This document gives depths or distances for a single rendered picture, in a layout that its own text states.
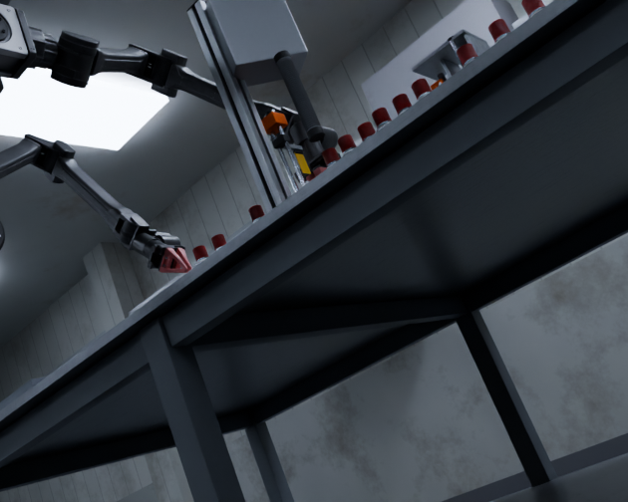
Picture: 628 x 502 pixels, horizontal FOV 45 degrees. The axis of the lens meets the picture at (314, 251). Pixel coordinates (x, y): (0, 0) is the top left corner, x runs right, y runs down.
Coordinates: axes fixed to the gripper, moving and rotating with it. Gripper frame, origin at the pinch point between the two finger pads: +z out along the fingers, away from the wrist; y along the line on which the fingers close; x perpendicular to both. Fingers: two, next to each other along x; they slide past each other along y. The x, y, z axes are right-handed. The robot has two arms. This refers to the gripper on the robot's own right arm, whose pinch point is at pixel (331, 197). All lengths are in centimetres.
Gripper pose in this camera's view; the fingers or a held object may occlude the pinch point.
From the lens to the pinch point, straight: 176.4
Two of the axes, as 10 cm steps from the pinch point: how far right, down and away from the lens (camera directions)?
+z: 3.7, 8.8, -2.9
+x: -6.2, 0.0, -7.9
